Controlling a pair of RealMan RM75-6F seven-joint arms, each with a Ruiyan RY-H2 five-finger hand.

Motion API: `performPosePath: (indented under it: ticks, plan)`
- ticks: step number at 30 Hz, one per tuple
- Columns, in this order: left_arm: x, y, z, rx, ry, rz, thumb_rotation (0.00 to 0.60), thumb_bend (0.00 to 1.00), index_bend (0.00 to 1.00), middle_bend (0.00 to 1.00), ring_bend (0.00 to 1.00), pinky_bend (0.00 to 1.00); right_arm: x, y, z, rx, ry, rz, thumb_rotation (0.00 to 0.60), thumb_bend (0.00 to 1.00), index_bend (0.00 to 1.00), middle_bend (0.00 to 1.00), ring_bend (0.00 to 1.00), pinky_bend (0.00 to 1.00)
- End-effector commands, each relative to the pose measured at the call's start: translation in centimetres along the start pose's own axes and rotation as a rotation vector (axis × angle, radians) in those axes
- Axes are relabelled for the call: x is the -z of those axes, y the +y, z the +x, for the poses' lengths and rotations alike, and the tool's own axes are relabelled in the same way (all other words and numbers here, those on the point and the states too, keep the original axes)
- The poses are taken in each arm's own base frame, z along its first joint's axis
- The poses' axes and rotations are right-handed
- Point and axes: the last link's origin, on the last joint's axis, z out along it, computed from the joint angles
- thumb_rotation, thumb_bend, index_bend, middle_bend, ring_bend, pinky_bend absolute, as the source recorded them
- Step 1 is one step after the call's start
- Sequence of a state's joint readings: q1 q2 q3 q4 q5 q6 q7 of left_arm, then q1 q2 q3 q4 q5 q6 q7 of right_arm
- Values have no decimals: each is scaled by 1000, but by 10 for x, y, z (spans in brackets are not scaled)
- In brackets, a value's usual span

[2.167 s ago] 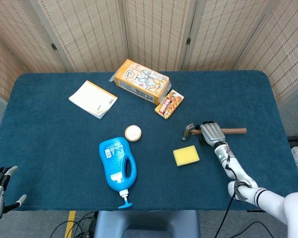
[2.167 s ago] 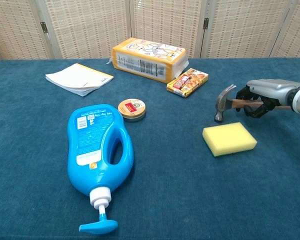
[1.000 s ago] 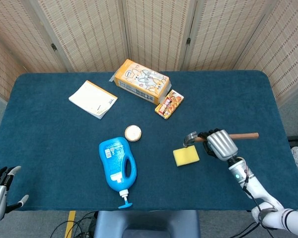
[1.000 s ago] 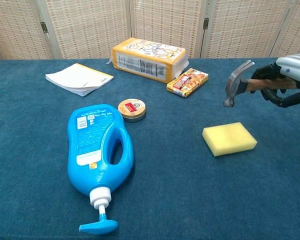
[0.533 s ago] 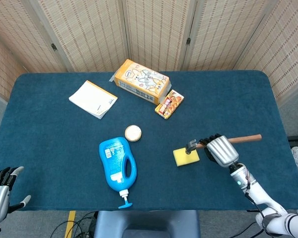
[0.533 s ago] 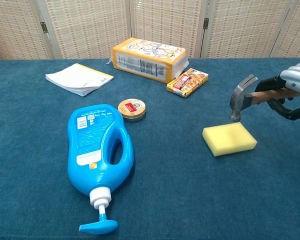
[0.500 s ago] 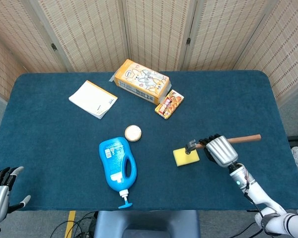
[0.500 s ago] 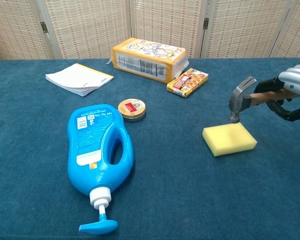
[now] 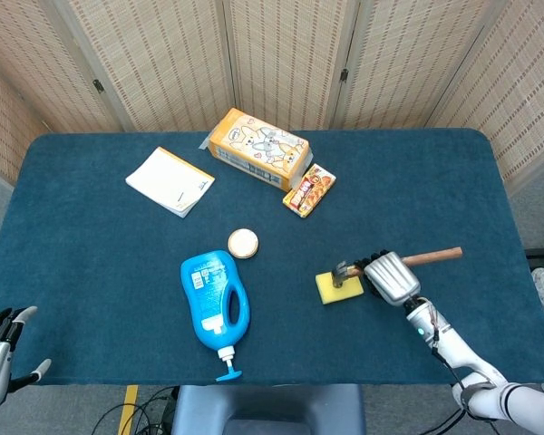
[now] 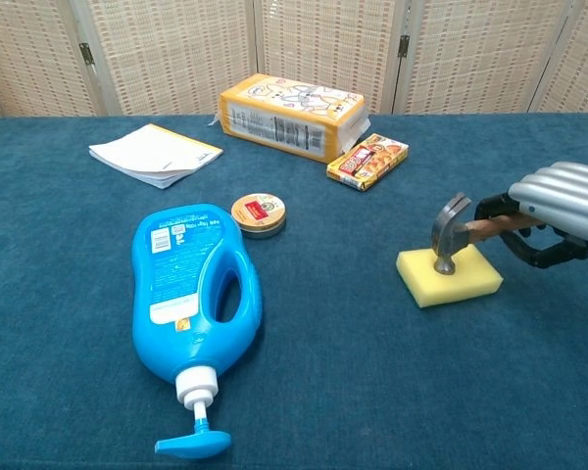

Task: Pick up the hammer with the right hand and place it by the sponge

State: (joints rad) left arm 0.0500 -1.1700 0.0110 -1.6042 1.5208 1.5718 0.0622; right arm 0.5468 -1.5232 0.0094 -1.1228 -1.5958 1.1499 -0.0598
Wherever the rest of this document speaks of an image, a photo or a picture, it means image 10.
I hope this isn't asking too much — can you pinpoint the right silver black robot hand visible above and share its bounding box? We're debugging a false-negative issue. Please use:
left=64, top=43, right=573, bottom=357
left=473, top=162, right=588, bottom=270

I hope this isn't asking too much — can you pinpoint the wooden handle claw hammer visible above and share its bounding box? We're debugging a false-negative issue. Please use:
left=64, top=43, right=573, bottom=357
left=430, top=192, right=545, bottom=276

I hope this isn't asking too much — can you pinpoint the yellow sponge block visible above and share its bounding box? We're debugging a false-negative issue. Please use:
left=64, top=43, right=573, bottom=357
left=395, top=243, right=505, bottom=309

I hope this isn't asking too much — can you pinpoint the yellow red curry box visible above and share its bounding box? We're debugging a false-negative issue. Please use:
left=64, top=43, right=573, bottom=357
left=325, top=132, right=410, bottom=192

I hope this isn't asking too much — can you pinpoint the blue table cloth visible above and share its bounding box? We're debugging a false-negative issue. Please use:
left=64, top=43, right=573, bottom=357
left=0, top=113, right=588, bottom=470

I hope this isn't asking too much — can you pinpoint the yellow tissue pack cartoon print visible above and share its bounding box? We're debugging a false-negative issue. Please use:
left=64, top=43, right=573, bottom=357
left=209, top=72, right=371, bottom=165

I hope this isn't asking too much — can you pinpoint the round metal tin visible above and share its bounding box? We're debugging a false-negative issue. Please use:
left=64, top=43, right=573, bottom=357
left=230, top=193, right=288, bottom=240

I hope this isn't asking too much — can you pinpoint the woven folding screen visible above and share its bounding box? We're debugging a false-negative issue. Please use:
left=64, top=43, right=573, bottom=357
left=0, top=0, right=588, bottom=123

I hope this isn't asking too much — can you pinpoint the blue pump detergent bottle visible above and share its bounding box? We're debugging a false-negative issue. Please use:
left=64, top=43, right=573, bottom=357
left=130, top=203, right=264, bottom=459

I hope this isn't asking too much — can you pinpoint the white notepad yellow edge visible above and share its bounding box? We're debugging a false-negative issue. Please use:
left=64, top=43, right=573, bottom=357
left=88, top=122, right=224, bottom=190

